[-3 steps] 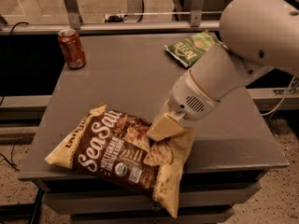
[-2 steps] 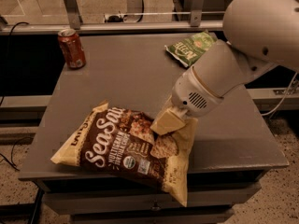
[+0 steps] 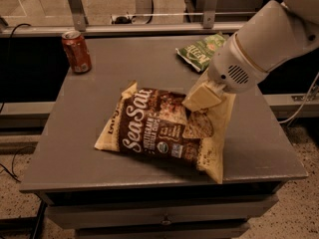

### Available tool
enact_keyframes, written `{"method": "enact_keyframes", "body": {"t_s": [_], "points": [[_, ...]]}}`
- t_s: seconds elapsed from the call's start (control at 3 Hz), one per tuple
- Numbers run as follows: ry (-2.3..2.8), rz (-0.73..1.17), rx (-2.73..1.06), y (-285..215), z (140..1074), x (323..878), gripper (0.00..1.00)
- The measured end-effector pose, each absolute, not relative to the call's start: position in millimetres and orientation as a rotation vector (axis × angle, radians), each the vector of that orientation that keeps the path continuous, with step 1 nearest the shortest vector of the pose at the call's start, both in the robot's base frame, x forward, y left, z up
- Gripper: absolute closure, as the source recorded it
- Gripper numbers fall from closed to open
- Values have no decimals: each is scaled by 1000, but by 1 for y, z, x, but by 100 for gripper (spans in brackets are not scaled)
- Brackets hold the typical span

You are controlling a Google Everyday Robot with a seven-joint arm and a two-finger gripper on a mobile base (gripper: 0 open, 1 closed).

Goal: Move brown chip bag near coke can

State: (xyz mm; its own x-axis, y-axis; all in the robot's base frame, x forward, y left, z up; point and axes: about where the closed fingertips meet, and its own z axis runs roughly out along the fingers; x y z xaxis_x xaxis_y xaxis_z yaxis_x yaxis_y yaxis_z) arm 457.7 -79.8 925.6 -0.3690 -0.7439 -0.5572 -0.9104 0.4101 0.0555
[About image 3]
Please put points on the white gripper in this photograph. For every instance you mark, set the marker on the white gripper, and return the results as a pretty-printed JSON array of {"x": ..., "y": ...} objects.
[{"x": 234, "y": 66}]

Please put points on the brown sea salt chip bag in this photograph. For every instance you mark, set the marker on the brown sea salt chip bag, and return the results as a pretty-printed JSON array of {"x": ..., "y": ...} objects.
[{"x": 155, "y": 123}]

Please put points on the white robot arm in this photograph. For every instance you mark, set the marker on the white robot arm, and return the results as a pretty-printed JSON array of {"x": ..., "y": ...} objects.
[{"x": 277, "y": 33}]

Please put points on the green chip bag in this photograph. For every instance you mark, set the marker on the green chip bag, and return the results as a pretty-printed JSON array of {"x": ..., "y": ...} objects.
[{"x": 200, "y": 53}]

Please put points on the red coke can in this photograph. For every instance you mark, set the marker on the red coke can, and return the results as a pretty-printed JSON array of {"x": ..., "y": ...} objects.
[{"x": 78, "y": 55}]

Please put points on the white power strip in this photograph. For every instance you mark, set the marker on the white power strip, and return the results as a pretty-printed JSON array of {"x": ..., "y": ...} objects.
[{"x": 122, "y": 19}]

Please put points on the grey cabinet drawer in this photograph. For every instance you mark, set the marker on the grey cabinet drawer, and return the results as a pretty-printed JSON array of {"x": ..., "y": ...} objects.
[{"x": 214, "y": 218}]

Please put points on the metal railing frame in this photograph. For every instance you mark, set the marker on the metal railing frame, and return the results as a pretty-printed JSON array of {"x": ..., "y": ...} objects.
[{"x": 52, "y": 18}]

